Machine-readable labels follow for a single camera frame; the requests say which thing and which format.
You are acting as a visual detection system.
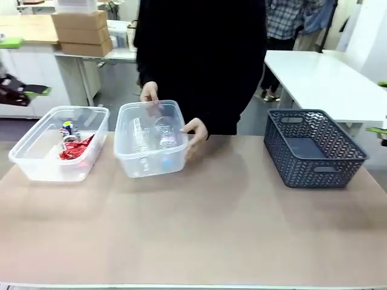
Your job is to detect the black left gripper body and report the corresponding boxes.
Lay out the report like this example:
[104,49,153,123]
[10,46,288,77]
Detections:
[0,75,33,107]

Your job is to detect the clear plastic bin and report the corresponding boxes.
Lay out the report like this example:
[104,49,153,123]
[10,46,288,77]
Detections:
[8,105,110,182]
[113,99,190,179]

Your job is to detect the grey woven plastic basket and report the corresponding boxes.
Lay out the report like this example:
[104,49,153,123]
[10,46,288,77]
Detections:
[263,109,370,189]

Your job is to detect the person's right hand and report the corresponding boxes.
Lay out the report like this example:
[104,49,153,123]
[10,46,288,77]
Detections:
[139,80,160,105]

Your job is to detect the person's left hand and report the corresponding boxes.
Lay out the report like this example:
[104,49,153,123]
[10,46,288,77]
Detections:
[180,117,210,164]

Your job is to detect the green flat object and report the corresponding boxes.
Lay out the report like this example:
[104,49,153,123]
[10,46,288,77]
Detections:
[0,37,25,50]

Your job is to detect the blue white drink can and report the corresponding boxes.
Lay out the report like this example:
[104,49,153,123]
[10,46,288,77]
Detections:
[59,120,82,143]

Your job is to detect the wooden top white cabinet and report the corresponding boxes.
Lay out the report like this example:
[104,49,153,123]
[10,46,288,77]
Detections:
[0,14,102,119]

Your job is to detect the brown cardboard box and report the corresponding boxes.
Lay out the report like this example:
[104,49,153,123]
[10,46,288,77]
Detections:
[59,37,114,58]
[56,25,110,45]
[50,10,109,31]

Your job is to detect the large white table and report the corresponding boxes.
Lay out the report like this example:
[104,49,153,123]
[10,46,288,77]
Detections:
[264,49,387,131]

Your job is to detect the red crumpled wrapper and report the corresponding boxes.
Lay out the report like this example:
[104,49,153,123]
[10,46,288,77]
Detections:
[59,134,96,161]

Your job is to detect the white table under boxes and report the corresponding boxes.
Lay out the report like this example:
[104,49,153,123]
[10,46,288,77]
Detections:
[54,48,138,107]

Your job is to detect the white box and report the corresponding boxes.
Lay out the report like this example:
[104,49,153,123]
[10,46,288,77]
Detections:
[56,0,98,15]

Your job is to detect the hanging blue garment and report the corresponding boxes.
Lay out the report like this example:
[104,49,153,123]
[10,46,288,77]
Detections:
[302,0,338,34]

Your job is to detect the clear storage drawer box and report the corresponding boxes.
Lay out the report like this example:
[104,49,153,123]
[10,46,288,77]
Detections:
[106,19,130,50]

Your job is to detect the clear plastic cup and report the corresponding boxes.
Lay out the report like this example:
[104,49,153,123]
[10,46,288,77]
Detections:
[131,117,152,155]

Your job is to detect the bystander in plaid shirt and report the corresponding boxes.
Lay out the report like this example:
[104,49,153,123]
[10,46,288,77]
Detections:
[259,0,307,103]

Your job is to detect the clear plastic bottle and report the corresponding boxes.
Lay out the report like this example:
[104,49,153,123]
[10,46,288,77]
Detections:
[153,115,178,151]

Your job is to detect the person in black clothes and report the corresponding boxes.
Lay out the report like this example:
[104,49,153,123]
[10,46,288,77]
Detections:
[132,0,268,137]

